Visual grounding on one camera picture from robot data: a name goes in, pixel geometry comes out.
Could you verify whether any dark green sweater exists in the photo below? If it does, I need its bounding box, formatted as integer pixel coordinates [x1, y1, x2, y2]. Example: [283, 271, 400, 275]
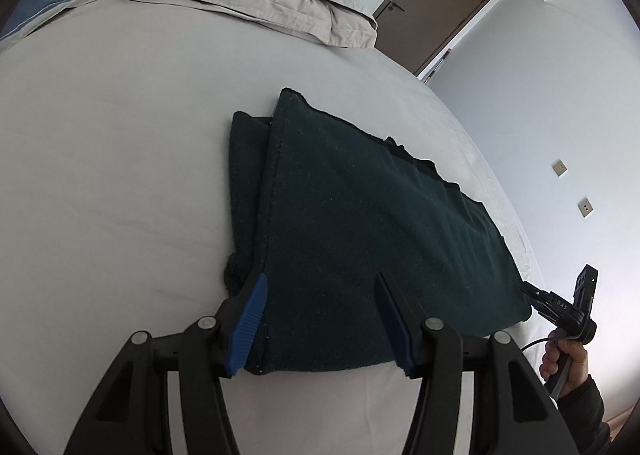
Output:
[222, 87, 532, 377]

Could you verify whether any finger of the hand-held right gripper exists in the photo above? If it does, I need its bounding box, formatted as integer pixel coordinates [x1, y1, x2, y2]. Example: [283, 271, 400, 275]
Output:
[520, 282, 554, 319]

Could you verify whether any person's right forearm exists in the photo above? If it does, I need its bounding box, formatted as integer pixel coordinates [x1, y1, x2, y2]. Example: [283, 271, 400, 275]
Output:
[552, 375, 618, 455]

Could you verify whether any person's right hand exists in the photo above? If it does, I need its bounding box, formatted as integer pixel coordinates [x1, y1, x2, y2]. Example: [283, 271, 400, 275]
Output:
[539, 335, 592, 393]

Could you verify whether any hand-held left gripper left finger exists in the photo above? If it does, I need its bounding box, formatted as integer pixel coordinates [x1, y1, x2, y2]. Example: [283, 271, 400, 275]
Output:
[62, 273, 269, 455]

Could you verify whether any brown door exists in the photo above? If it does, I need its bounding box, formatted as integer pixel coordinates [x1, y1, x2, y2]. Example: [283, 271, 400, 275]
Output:
[372, 0, 501, 78]

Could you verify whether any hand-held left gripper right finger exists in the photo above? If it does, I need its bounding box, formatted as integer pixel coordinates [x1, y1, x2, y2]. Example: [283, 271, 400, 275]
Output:
[373, 271, 581, 455]

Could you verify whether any large blue pillow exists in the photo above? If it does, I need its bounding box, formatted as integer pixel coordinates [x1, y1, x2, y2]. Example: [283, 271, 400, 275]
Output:
[0, 0, 122, 54]

